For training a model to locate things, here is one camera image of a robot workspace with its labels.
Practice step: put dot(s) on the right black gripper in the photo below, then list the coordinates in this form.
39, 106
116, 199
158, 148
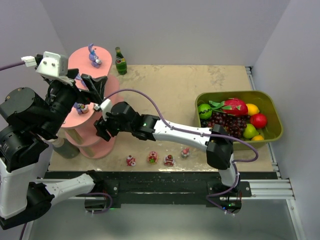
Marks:
104, 125

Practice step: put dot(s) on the red white cake toy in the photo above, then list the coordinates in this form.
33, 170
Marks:
131, 161

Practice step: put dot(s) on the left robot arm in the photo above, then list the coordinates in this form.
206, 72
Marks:
32, 121

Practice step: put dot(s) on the small purple bunny cupcake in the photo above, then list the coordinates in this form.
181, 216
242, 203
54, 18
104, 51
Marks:
81, 108

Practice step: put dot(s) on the purple bunny figure toy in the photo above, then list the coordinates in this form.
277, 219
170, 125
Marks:
95, 61

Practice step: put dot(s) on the purple bunny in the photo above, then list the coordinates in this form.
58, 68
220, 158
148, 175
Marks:
78, 77

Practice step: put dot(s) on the olive green plastic bin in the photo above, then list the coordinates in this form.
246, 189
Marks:
274, 128

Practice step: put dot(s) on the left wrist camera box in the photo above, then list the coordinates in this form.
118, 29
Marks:
54, 66

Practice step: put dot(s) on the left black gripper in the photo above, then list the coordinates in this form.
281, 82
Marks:
81, 89

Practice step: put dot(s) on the strawberry cake toy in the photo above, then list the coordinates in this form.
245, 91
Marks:
169, 161

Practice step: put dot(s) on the yellow lemon toy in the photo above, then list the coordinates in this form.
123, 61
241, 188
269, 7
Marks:
252, 109

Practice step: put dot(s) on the black base frame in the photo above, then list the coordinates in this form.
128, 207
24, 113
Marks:
165, 188

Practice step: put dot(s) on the aluminium rail frame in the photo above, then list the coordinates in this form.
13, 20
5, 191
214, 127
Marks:
272, 189

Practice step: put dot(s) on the red apple toy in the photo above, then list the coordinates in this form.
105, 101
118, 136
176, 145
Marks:
258, 120

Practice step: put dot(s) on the green pear toy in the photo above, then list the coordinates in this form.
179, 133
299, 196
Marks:
250, 131

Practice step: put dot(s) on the pink dragon fruit toy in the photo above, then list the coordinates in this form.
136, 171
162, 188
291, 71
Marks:
232, 106

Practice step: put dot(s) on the pink bunny figure toy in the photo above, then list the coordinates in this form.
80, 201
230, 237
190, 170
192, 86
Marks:
185, 152

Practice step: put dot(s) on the green soap dispenser bottle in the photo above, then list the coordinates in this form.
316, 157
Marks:
64, 148

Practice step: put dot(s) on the pink round cake toy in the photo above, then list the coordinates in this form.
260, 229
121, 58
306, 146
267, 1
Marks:
152, 157

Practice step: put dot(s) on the green glass bottle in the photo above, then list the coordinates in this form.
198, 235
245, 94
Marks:
120, 62

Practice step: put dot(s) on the purple grape bunch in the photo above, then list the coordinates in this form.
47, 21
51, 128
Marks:
234, 125

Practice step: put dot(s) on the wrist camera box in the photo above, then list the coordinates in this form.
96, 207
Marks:
105, 107
54, 66

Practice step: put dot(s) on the orange fruit toy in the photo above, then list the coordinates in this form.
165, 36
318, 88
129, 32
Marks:
258, 138

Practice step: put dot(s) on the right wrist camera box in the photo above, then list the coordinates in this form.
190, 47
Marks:
105, 107

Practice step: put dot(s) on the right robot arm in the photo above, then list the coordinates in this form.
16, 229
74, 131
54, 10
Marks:
218, 146

